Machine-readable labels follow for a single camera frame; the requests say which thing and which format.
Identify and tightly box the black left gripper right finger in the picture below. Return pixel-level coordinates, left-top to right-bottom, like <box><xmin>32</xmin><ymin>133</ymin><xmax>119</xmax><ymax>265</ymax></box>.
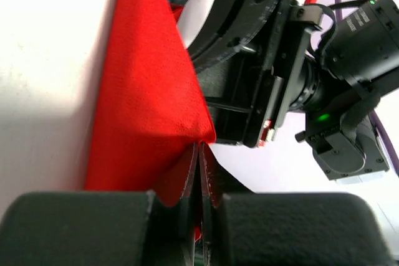
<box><xmin>199</xmin><ymin>144</ymin><xmax>397</xmax><ymax>265</ymax></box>

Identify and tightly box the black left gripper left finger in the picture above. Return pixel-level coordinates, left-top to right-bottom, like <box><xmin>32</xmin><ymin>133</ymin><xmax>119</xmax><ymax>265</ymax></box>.
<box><xmin>1</xmin><ymin>145</ymin><xmax>198</xmax><ymax>265</ymax></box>

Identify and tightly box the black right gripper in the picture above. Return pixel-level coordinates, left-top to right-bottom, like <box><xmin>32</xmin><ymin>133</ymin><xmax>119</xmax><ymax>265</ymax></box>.
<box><xmin>188</xmin><ymin>0</ymin><xmax>321</xmax><ymax>148</ymax></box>

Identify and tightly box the red paper napkin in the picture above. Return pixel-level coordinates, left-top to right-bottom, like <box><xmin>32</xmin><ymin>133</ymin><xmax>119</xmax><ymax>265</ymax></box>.
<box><xmin>85</xmin><ymin>0</ymin><xmax>215</xmax><ymax>205</ymax></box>

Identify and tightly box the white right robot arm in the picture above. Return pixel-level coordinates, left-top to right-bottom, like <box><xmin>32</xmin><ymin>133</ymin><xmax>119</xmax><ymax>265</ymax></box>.
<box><xmin>178</xmin><ymin>0</ymin><xmax>398</xmax><ymax>180</ymax></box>

